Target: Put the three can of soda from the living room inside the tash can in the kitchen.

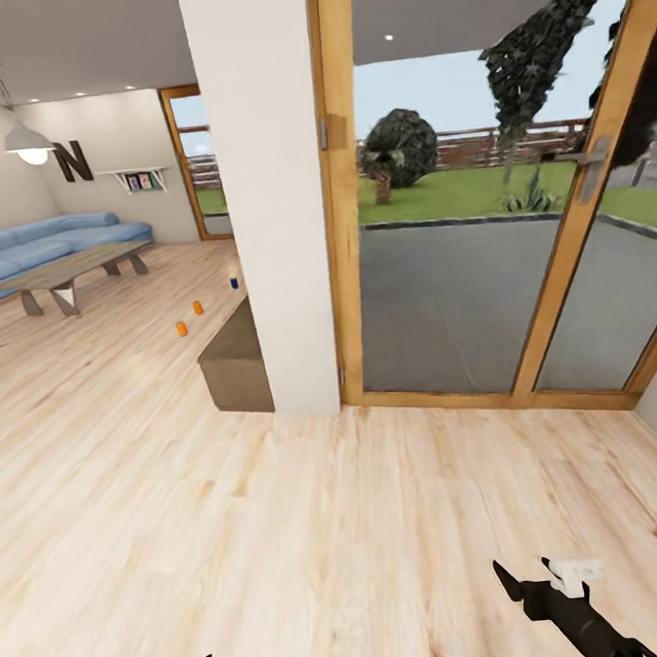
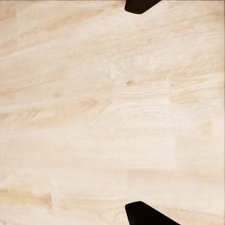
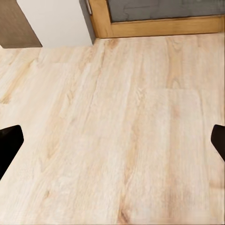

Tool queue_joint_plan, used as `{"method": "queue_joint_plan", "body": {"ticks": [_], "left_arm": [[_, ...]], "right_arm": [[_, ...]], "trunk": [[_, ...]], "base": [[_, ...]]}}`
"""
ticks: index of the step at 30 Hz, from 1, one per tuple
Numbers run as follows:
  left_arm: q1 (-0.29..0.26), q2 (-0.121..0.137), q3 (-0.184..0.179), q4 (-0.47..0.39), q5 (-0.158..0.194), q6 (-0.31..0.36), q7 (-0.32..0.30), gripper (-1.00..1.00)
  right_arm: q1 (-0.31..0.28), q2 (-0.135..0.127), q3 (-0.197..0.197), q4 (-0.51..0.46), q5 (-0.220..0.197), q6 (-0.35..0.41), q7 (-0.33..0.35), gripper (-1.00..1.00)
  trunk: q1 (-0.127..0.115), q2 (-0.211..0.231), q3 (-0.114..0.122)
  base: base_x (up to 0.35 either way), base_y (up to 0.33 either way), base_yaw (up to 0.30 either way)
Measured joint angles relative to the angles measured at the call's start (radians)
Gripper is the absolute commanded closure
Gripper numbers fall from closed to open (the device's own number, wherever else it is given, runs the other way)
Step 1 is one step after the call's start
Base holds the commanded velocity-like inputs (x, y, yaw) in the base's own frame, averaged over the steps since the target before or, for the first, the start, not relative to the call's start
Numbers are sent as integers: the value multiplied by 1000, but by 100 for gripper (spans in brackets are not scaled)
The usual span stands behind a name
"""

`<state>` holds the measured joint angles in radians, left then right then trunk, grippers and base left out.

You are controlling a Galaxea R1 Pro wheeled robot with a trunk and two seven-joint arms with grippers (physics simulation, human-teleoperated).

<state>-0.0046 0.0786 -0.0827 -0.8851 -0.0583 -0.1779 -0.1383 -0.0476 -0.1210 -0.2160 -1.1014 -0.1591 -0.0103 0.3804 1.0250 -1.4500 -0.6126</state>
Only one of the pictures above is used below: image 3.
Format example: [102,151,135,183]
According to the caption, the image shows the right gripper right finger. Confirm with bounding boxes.
[210,124,225,161]

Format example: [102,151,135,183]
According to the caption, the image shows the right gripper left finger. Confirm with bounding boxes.
[0,124,24,180]

